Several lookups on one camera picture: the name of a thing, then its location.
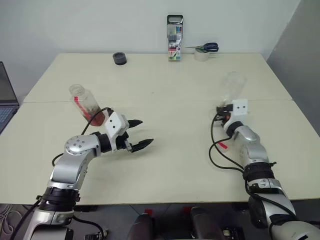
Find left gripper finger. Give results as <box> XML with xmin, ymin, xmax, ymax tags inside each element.
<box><xmin>126</xmin><ymin>119</ymin><xmax>144</xmax><ymax>129</ymax></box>
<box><xmin>129</xmin><ymin>138</ymin><xmax>155</xmax><ymax>154</ymax></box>

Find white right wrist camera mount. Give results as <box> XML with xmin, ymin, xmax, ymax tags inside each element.
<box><xmin>223</xmin><ymin>98</ymin><xmax>249</xmax><ymax>130</ymax></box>

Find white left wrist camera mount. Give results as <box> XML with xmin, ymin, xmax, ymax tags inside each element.
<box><xmin>103</xmin><ymin>111</ymin><xmax>130</xmax><ymax>152</ymax></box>

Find plastic bottle with red liquid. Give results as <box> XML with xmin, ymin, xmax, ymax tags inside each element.
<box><xmin>69</xmin><ymin>84</ymin><xmax>109</xmax><ymax>127</ymax></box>

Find blue handled scissors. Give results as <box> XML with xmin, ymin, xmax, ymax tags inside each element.
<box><xmin>184</xmin><ymin>42</ymin><xmax>220</xmax><ymax>53</ymax></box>

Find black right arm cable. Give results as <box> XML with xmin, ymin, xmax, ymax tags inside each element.
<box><xmin>208</xmin><ymin>106</ymin><xmax>251</xmax><ymax>176</ymax></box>

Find dark rounded shape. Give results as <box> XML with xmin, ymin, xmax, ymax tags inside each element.
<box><xmin>189</xmin><ymin>206</ymin><xmax>223</xmax><ymax>240</ymax></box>
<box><xmin>126</xmin><ymin>212</ymin><xmax>155</xmax><ymax>240</ymax></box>

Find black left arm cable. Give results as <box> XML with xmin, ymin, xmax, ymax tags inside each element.
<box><xmin>81</xmin><ymin>106</ymin><xmax>115</xmax><ymax>137</ymax></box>

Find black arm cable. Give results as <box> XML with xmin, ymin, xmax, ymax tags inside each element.
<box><xmin>81</xmin><ymin>106</ymin><xmax>115</xmax><ymax>137</ymax></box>
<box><xmin>208</xmin><ymin>106</ymin><xmax>251</xmax><ymax>176</ymax></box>

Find clear plastic bottle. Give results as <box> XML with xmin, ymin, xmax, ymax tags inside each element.
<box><xmin>217</xmin><ymin>71</ymin><xmax>248</xmax><ymax>107</ymax></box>

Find grey laptop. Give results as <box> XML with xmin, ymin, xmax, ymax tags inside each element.
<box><xmin>0</xmin><ymin>61</ymin><xmax>20</xmax><ymax>136</ymax></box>

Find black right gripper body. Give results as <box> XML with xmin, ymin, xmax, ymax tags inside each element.
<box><xmin>216</xmin><ymin>110</ymin><xmax>234</xmax><ymax>124</ymax></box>

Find white floor cable tangle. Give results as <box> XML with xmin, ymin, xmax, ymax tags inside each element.
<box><xmin>0</xmin><ymin>203</ymin><xmax>16</xmax><ymax>235</ymax></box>

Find marker pen pack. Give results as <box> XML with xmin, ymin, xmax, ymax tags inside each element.
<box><xmin>166</xmin><ymin>14</ymin><xmax>185</xmax><ymax>62</ymax></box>

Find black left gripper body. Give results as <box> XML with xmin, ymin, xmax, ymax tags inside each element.
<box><xmin>116</xmin><ymin>132</ymin><xmax>133</xmax><ymax>153</ymax></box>

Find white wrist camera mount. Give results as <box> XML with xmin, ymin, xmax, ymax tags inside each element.
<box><xmin>223</xmin><ymin>98</ymin><xmax>249</xmax><ymax>130</ymax></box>
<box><xmin>103</xmin><ymin>111</ymin><xmax>130</xmax><ymax>152</ymax></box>

